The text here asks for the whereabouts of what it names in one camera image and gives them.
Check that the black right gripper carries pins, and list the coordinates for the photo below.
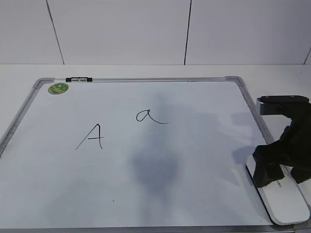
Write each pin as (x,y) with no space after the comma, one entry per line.
(293,148)

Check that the white whiteboard eraser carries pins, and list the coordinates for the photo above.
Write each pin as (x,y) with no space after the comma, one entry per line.
(283,201)

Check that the black board hanger clip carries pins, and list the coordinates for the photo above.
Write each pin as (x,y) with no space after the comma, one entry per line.
(79,79)

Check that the round green magnet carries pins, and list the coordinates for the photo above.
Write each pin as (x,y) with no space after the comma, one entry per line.
(58,88)

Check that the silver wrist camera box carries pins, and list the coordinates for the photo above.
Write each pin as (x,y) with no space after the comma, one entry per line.
(274,105)

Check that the white board with aluminium frame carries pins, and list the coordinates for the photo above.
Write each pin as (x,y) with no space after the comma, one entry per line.
(135,155)

